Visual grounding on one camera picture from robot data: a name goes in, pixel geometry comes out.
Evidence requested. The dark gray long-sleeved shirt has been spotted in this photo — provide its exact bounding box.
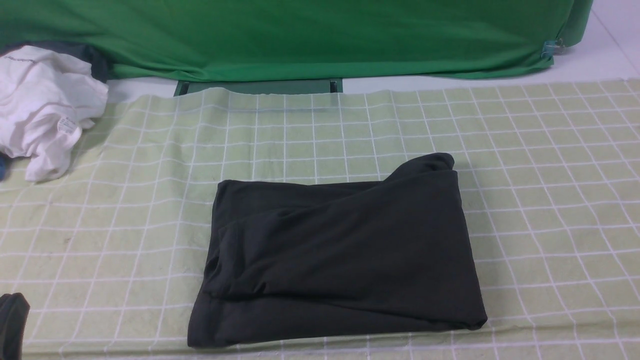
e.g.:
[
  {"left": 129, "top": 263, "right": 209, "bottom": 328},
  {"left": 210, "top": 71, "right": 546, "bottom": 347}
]
[{"left": 187, "top": 153, "right": 488, "bottom": 349}]

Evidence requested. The light green checkered tablecloth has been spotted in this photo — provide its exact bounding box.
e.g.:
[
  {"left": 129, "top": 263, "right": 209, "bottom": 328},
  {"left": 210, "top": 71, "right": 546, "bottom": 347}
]
[{"left": 0, "top": 79, "right": 640, "bottom": 360}]

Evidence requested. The teal binder clip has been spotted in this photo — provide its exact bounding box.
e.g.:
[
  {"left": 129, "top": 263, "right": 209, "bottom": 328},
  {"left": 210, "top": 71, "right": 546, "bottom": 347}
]
[{"left": 540, "top": 38, "right": 566, "bottom": 59}]

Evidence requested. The dark gray garment behind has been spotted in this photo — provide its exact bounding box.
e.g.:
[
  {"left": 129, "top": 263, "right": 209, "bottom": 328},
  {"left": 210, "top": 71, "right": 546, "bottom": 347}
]
[{"left": 1, "top": 40, "right": 111, "bottom": 84}]

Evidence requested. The blue object at edge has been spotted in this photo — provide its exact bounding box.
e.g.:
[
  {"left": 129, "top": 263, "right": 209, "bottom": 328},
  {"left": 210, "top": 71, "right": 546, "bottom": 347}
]
[{"left": 0, "top": 154, "right": 9, "bottom": 182}]

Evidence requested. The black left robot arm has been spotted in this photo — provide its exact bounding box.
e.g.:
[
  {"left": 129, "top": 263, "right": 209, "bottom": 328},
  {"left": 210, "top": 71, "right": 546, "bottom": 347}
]
[{"left": 0, "top": 292, "right": 30, "bottom": 360}]

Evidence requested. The crumpled white shirt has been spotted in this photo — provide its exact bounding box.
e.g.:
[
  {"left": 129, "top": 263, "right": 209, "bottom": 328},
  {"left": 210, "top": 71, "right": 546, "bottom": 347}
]
[{"left": 0, "top": 45, "right": 109, "bottom": 182}]

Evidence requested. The green backdrop cloth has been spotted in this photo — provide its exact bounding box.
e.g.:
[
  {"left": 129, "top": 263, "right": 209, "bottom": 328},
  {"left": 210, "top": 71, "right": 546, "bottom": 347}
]
[{"left": 0, "top": 0, "right": 593, "bottom": 82}]

